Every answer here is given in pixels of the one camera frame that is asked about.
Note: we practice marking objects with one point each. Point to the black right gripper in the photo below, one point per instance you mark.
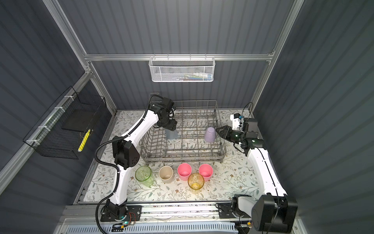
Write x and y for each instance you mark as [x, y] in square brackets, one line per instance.
[233, 136]

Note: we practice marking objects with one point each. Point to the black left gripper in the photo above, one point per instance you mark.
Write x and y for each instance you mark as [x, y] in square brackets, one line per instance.
[170, 124]

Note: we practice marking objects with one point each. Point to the blue transparent cup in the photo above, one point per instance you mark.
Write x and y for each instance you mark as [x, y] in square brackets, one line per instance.
[171, 135]

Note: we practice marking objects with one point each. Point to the lilac plastic cup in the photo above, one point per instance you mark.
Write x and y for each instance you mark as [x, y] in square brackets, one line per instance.
[210, 135]

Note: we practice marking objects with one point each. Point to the pink plastic cup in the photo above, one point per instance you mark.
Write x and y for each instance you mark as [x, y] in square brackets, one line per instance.
[184, 171]
[206, 171]

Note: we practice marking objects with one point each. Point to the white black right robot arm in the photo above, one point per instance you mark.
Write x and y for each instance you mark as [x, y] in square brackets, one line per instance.
[274, 211]

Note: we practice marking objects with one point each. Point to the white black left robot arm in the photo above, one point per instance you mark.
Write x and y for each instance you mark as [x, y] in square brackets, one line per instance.
[127, 156]

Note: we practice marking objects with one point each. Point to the beige plastic cup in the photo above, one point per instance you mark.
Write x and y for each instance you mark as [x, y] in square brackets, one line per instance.
[166, 174]

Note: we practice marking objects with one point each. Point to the yellow transparent cup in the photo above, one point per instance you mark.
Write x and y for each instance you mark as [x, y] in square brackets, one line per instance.
[196, 182]

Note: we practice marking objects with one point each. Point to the green transparent cup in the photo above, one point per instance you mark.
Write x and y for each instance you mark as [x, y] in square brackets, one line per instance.
[144, 175]

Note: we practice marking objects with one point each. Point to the items in white basket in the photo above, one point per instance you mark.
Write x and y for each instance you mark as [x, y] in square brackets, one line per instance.
[195, 77]

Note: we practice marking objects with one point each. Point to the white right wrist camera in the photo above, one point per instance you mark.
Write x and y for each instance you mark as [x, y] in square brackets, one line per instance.
[237, 121]

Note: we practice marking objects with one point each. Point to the grey wire dish rack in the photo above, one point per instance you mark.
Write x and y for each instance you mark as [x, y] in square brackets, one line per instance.
[193, 118]

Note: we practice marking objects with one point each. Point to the white mesh wall basket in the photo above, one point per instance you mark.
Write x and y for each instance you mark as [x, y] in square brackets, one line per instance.
[163, 70]

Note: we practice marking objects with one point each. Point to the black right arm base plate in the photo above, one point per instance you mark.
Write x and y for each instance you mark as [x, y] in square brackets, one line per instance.
[226, 211]

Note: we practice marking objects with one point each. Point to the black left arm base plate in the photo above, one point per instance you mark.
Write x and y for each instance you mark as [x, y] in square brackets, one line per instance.
[112, 213]

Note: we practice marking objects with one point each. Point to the black wire wall basket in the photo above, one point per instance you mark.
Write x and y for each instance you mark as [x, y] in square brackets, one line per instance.
[60, 134]

